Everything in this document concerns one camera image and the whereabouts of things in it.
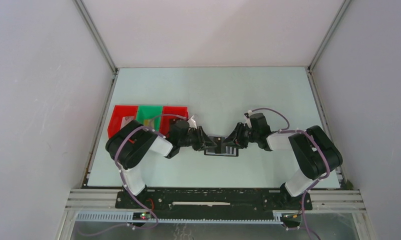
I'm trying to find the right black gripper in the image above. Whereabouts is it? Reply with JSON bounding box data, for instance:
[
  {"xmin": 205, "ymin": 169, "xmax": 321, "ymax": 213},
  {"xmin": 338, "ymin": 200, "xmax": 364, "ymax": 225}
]
[{"xmin": 222, "ymin": 122, "xmax": 259, "ymax": 150}]

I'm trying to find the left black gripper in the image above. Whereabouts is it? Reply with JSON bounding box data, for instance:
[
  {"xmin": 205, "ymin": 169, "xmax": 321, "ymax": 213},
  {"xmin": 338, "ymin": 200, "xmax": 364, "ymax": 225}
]
[{"xmin": 178, "ymin": 126, "xmax": 218, "ymax": 152}]

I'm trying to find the black VIP card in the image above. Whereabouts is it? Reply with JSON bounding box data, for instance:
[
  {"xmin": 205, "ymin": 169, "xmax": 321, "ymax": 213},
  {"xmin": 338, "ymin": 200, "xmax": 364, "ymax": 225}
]
[{"xmin": 213, "ymin": 136, "xmax": 227, "ymax": 155}]

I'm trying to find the black leather card holder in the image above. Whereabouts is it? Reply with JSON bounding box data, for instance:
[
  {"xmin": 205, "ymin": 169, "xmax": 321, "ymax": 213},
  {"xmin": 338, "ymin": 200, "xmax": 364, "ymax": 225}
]
[{"xmin": 204, "ymin": 135, "xmax": 239, "ymax": 157}]

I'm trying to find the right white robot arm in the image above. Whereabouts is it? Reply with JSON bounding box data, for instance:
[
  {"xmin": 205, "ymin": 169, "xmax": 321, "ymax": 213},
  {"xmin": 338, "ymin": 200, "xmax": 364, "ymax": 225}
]
[{"xmin": 223, "ymin": 113, "xmax": 343, "ymax": 209}]

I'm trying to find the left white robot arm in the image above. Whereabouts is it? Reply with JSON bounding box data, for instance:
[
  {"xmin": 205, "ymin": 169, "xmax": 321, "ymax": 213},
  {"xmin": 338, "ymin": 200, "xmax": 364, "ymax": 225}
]
[{"xmin": 105, "ymin": 119, "xmax": 218, "ymax": 209}]

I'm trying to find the grey card in bin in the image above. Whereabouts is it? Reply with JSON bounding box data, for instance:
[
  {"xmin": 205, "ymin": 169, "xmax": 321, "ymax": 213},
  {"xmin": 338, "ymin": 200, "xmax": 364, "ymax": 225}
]
[{"xmin": 121, "ymin": 116, "xmax": 134, "ymax": 126}]

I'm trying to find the right red plastic bin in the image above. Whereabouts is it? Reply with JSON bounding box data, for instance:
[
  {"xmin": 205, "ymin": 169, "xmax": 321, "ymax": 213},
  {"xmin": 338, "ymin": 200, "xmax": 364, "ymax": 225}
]
[{"xmin": 159, "ymin": 106, "xmax": 189, "ymax": 135}]

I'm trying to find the red plastic bin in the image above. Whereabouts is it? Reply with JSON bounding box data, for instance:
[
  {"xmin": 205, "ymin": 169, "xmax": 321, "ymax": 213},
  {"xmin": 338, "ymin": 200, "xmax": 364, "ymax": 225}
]
[
  {"xmin": 107, "ymin": 105, "xmax": 138, "ymax": 138},
  {"xmin": 159, "ymin": 106, "xmax": 189, "ymax": 135}
]

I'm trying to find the green plastic bin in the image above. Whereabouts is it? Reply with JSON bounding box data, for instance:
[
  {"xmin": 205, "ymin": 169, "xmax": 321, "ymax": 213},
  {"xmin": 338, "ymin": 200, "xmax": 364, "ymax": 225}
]
[{"xmin": 135, "ymin": 105, "xmax": 163, "ymax": 131}]

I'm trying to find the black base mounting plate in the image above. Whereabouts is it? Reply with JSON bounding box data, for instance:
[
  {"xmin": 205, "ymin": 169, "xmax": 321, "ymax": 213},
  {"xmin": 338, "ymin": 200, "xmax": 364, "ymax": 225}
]
[{"xmin": 115, "ymin": 187, "xmax": 313, "ymax": 221}]

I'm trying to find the left red plastic bin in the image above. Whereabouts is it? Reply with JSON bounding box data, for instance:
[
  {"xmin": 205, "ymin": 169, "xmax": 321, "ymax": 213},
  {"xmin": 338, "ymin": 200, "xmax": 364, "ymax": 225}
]
[{"xmin": 107, "ymin": 105, "xmax": 138, "ymax": 138}]

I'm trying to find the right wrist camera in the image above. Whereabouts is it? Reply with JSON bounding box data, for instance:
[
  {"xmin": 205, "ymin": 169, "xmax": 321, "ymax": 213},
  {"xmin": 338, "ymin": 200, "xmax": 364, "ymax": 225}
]
[{"xmin": 244, "ymin": 110, "xmax": 253, "ymax": 128}]

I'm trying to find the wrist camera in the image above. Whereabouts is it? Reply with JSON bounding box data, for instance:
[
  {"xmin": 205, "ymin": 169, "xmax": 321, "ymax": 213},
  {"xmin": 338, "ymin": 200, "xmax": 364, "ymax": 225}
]
[
  {"xmin": 244, "ymin": 110, "xmax": 253, "ymax": 128},
  {"xmin": 187, "ymin": 114, "xmax": 198, "ymax": 129}
]

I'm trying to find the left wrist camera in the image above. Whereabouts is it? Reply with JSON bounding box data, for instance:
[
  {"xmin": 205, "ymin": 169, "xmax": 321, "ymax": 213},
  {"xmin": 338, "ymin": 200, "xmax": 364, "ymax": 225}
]
[{"xmin": 187, "ymin": 114, "xmax": 198, "ymax": 129}]

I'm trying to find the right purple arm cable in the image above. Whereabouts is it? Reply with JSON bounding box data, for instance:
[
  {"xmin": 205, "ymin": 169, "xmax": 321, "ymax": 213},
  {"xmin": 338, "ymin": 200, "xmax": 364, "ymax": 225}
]
[{"xmin": 243, "ymin": 107, "xmax": 332, "ymax": 240}]

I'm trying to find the aluminium frame rail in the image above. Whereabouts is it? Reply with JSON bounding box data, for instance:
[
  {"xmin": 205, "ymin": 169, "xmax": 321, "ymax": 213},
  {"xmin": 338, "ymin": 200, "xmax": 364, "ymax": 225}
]
[{"xmin": 65, "ymin": 189, "xmax": 367, "ymax": 214}]

